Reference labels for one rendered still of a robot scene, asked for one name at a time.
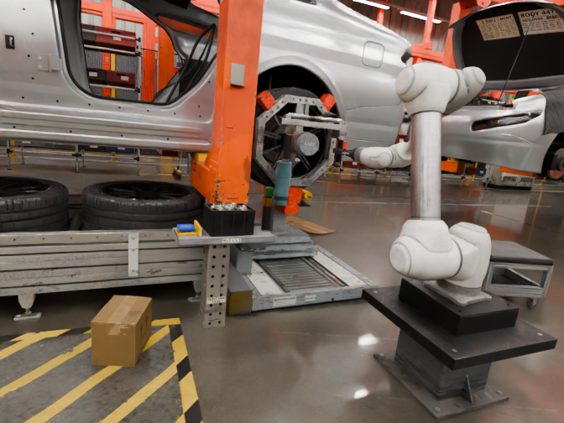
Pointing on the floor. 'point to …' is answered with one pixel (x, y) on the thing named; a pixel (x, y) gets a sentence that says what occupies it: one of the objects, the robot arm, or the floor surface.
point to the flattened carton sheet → (307, 226)
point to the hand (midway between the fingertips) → (339, 151)
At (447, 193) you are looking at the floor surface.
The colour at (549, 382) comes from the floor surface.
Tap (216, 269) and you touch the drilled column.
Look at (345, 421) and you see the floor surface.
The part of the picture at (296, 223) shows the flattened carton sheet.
